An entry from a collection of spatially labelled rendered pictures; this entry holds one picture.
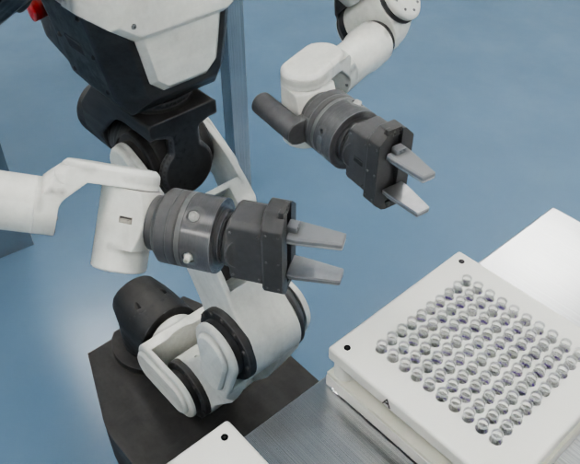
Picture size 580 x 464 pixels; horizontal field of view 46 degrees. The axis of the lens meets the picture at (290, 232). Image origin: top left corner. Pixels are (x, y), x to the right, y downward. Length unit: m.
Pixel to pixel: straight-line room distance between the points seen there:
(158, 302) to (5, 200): 0.90
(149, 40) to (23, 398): 1.24
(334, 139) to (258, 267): 0.23
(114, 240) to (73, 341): 1.30
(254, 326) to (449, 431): 0.51
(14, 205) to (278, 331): 0.57
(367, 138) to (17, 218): 0.42
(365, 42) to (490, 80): 2.20
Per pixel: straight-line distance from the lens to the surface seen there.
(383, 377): 0.79
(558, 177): 2.75
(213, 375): 1.27
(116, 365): 1.78
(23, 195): 0.79
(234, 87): 2.20
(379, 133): 0.86
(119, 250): 0.81
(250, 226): 0.74
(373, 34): 1.12
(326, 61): 1.00
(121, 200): 0.80
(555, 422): 0.80
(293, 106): 0.98
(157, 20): 0.98
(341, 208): 2.43
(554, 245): 1.11
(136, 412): 1.69
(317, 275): 0.77
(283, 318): 1.21
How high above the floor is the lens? 1.55
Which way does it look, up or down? 42 degrees down
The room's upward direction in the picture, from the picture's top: straight up
